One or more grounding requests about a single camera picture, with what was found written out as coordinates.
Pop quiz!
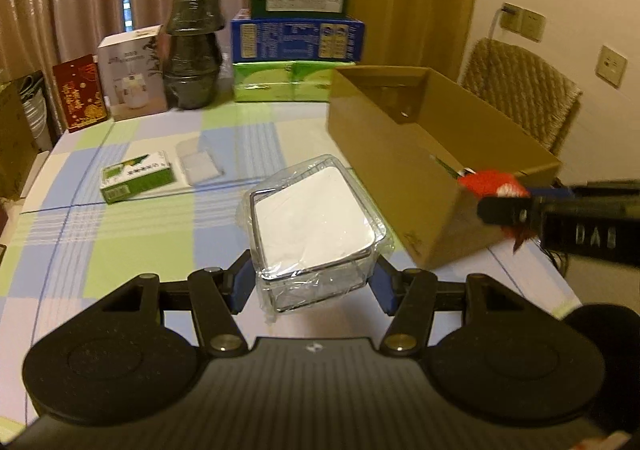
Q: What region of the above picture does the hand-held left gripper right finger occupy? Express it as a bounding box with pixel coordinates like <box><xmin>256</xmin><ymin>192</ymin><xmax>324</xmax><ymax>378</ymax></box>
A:
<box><xmin>368</xmin><ymin>255</ymin><xmax>526</xmax><ymax>357</ymax></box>

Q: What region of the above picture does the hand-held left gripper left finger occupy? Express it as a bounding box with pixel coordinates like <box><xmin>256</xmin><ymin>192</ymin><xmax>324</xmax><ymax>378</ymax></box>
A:
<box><xmin>101</xmin><ymin>249</ymin><xmax>254</xmax><ymax>357</ymax></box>

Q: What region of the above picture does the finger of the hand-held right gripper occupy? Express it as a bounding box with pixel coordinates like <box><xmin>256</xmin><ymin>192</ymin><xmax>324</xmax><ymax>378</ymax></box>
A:
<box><xmin>525</xmin><ymin>184</ymin><xmax>576</xmax><ymax>199</ymax></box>
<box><xmin>477</xmin><ymin>195</ymin><xmax>545</xmax><ymax>236</ymax></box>

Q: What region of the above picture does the red snack packet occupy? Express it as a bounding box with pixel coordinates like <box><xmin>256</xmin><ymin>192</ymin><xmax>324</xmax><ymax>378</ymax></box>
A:
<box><xmin>457</xmin><ymin>169</ymin><xmax>532</xmax><ymax>251</ymax></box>

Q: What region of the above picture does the brown cardboard box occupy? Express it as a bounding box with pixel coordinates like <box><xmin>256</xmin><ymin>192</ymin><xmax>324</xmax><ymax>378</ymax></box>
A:
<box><xmin>327</xmin><ymin>65</ymin><xmax>562</xmax><ymax>270</ymax></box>

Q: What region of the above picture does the plaid covered desktop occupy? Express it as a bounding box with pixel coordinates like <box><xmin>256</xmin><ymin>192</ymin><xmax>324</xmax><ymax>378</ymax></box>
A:
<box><xmin>0</xmin><ymin>100</ymin><xmax>581</xmax><ymax>436</ymax></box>

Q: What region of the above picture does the wicker chair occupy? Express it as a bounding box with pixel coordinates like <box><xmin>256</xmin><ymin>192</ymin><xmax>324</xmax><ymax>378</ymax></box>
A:
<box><xmin>457</xmin><ymin>37</ymin><xmax>584</xmax><ymax>157</ymax></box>

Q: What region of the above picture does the small clear plastic case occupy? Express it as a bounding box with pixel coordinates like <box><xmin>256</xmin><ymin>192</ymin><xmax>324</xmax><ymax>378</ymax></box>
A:
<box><xmin>175</xmin><ymin>137</ymin><xmax>224</xmax><ymax>189</ymax></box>

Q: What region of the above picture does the small green and white box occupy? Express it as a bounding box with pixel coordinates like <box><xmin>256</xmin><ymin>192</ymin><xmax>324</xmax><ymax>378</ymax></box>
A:
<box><xmin>100</xmin><ymin>151</ymin><xmax>180</xmax><ymax>205</ymax></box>

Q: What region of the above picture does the green tissue pack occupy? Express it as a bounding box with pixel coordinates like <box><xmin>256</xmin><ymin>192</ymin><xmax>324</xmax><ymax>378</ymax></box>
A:
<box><xmin>292</xmin><ymin>61</ymin><xmax>335</xmax><ymax>104</ymax></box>
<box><xmin>232</xmin><ymin>61</ymin><xmax>296</xmax><ymax>104</ymax></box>

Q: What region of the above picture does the black wrapped flowerpot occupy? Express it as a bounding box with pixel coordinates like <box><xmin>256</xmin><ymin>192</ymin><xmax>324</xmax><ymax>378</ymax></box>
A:
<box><xmin>165</xmin><ymin>0</ymin><xmax>227</xmax><ymax>36</ymax></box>
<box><xmin>163</xmin><ymin>32</ymin><xmax>224</xmax><ymax>111</ymax></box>

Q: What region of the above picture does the white appliance box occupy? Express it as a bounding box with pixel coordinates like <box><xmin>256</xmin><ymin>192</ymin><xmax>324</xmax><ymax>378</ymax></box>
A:
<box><xmin>97</xmin><ymin>25</ymin><xmax>169</xmax><ymax>121</ymax></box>

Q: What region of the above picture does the red gift box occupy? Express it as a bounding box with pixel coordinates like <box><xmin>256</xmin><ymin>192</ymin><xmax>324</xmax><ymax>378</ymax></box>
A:
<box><xmin>52</xmin><ymin>54</ymin><xmax>109</xmax><ymax>134</ymax></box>

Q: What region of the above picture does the blue carton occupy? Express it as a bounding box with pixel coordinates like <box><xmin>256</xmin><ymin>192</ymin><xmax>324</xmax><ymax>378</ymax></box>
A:
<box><xmin>230</xmin><ymin>9</ymin><xmax>366</xmax><ymax>66</ymax></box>

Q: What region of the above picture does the dark paper bag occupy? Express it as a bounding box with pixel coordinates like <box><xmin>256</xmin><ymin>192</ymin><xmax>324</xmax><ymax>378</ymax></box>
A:
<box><xmin>0</xmin><ymin>70</ymin><xmax>57</xmax><ymax>201</ymax></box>

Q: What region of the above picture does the wall outlet with plug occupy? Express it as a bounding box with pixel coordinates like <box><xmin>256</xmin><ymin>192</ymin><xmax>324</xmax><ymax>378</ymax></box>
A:
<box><xmin>492</xmin><ymin>2</ymin><xmax>546</xmax><ymax>42</ymax></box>

